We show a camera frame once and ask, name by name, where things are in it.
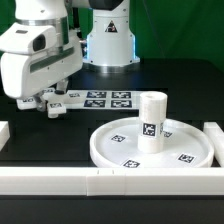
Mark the white round table top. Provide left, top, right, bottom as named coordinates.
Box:
left=90, top=117, right=214, bottom=168

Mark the white left fence block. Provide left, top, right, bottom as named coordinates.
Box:
left=0, top=121, right=10, bottom=151

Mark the white right fence block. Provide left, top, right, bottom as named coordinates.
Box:
left=203, top=122, right=224, bottom=168

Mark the white cross-shaped table base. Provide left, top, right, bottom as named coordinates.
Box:
left=16, top=87, right=85, bottom=118

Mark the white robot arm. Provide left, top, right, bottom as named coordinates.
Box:
left=0, top=0, right=139, bottom=117

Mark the white front fence bar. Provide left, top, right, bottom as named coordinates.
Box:
left=0, top=167, right=224, bottom=196

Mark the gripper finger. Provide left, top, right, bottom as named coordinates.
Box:
left=33, top=95, right=46, bottom=112
left=55, top=78, right=69, bottom=95

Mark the white fence block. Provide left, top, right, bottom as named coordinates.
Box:
left=0, top=121, right=10, bottom=151
left=203, top=122, right=224, bottom=168

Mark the white marker sheet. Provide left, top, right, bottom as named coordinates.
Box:
left=63, top=90, right=141, bottom=110

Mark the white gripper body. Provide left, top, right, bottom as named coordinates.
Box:
left=0, top=38, right=84, bottom=100

